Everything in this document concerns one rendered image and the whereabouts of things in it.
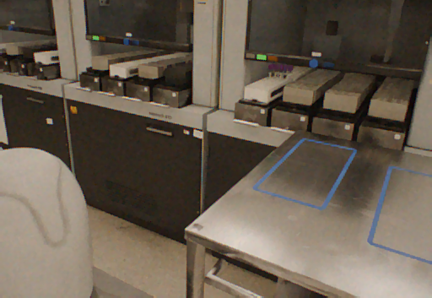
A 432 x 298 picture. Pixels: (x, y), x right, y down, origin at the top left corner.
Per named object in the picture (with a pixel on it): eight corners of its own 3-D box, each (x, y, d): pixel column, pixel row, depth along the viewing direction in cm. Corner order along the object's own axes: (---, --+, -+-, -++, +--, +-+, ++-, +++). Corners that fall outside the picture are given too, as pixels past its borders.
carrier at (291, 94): (313, 105, 134) (315, 89, 132) (311, 106, 132) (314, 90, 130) (283, 100, 139) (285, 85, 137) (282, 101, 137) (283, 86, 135)
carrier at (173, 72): (188, 84, 159) (188, 71, 157) (186, 85, 157) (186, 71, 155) (167, 80, 164) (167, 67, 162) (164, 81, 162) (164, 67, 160)
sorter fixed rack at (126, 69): (149, 69, 198) (149, 57, 195) (164, 72, 193) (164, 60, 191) (109, 78, 173) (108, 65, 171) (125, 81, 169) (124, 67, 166)
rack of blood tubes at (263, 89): (271, 88, 166) (272, 74, 164) (292, 91, 161) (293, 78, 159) (242, 102, 142) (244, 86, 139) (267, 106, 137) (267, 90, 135)
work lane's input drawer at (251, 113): (290, 88, 198) (292, 72, 195) (315, 92, 192) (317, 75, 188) (228, 123, 138) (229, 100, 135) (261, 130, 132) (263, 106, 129)
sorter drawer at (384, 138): (380, 101, 177) (383, 83, 174) (411, 106, 171) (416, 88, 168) (353, 149, 118) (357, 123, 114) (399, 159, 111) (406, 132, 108)
